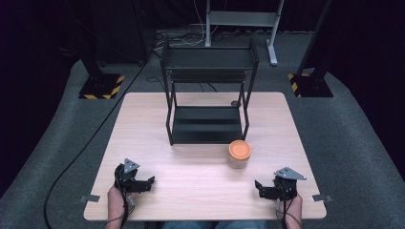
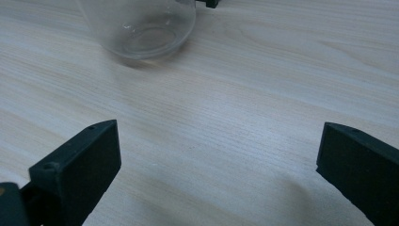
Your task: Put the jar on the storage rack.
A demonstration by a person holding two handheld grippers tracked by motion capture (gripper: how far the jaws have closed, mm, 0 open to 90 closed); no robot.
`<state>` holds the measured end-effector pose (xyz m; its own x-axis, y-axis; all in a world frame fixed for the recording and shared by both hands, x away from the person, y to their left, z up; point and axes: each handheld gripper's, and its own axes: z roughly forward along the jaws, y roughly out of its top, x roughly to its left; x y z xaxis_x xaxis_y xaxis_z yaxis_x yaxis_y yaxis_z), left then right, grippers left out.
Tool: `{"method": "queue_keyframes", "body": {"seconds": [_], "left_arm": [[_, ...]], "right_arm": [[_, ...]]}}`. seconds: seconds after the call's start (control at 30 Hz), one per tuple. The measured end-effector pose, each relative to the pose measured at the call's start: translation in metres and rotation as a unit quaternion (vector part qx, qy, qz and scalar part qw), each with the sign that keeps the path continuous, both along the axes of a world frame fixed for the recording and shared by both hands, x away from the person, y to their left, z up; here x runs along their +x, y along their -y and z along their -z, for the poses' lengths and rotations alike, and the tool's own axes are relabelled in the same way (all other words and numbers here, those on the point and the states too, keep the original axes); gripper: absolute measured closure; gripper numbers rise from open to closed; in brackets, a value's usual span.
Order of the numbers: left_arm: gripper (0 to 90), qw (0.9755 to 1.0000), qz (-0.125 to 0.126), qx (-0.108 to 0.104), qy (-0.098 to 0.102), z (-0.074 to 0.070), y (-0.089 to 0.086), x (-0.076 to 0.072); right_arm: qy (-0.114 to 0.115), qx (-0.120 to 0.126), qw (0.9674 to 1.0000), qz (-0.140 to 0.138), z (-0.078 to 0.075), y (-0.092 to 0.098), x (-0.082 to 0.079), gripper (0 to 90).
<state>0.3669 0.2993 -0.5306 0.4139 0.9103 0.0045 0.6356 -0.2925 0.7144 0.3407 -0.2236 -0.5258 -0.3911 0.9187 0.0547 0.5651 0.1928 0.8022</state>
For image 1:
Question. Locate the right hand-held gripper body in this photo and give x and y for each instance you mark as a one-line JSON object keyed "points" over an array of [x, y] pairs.
{"points": [[286, 186]]}

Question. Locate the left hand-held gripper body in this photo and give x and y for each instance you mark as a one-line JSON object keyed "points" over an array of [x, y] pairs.
{"points": [[130, 178]]}

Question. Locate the person's right hand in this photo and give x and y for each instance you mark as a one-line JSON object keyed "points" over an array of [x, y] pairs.
{"points": [[294, 208]]}

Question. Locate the person's left hand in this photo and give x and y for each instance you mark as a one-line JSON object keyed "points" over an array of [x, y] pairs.
{"points": [[115, 203]]}

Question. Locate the jar with orange lid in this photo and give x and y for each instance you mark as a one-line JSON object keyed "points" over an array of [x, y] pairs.
{"points": [[239, 152]]}

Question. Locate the black metal shelf rack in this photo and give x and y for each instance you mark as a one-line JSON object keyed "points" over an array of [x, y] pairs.
{"points": [[207, 124]]}

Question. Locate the small brown round disc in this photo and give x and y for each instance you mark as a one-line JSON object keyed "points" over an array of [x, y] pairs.
{"points": [[236, 103]]}

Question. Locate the black stand with striped base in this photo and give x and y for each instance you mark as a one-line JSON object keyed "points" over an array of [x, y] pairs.
{"points": [[100, 84], [310, 84]]}

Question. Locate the grey metal stand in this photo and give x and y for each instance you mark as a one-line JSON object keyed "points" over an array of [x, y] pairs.
{"points": [[242, 19]]}

